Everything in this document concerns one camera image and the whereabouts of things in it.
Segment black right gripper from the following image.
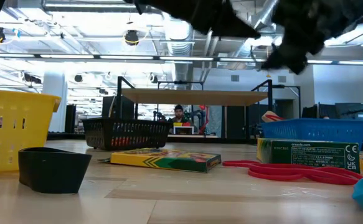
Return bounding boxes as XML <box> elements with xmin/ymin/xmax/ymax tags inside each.
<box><xmin>260</xmin><ymin>0</ymin><xmax>363</xmax><ymax>76</ymax></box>

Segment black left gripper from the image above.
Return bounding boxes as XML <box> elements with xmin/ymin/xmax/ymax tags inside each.
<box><xmin>123</xmin><ymin>0</ymin><xmax>262</xmax><ymax>40</ymax></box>

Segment blue plastic basket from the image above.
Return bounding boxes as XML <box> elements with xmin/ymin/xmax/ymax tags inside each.
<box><xmin>260</xmin><ymin>118</ymin><xmax>363</xmax><ymax>151</ymax></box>

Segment dark red rubber bands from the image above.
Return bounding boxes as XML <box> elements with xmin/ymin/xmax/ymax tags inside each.
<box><xmin>222</xmin><ymin>159</ymin><xmax>363</xmax><ymax>187</ymax></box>

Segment black mesh basket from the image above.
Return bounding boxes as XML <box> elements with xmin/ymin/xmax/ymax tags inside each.
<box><xmin>81</xmin><ymin>117</ymin><xmax>172</xmax><ymax>152</ymax></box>

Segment red rubber band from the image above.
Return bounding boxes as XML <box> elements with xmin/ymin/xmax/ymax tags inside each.
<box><xmin>110</xmin><ymin>137</ymin><xmax>139</xmax><ymax>147</ymax></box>

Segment yellow plastic basket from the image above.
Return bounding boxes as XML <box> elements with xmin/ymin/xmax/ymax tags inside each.
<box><xmin>0</xmin><ymin>88</ymin><xmax>62</xmax><ymax>174</ymax></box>

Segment dark computer monitor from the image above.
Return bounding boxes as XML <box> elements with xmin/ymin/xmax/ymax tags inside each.
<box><xmin>101</xmin><ymin>95</ymin><xmax>135</xmax><ymax>121</ymax></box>
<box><xmin>334</xmin><ymin>102</ymin><xmax>363</xmax><ymax>121</ymax></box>

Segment red machine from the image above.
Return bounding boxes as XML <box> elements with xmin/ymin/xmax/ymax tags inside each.
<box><xmin>196</xmin><ymin>105</ymin><xmax>210</xmax><ymax>135</ymax></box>

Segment person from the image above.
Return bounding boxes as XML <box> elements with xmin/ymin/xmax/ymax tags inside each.
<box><xmin>167</xmin><ymin>104</ymin><xmax>198</xmax><ymax>135</ymax></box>

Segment wooden shelf riser black frame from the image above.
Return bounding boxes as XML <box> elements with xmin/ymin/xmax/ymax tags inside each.
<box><xmin>115</xmin><ymin>76</ymin><xmax>302</xmax><ymax>141</ymax></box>

